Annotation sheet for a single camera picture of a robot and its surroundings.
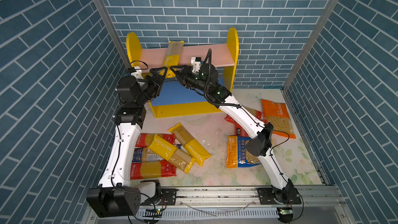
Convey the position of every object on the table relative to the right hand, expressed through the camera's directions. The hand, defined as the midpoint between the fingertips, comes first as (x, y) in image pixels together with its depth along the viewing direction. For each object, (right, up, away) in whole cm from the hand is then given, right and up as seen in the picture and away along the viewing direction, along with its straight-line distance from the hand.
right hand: (167, 68), depth 67 cm
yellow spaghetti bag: (+11, -43, +20) cm, 48 cm away
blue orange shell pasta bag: (+34, -44, +16) cm, 57 cm away
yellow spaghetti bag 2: (-3, -43, +18) cm, 46 cm away
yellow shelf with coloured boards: (-4, -13, +23) cm, 26 cm away
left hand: (0, -2, -1) cm, 3 cm away
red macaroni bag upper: (+52, -24, +35) cm, 67 cm away
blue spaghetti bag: (-18, -44, +18) cm, 51 cm away
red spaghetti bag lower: (-12, -51, +15) cm, 55 cm away
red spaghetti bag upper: (-20, -38, +24) cm, 49 cm away
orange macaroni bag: (+64, -22, +35) cm, 76 cm away
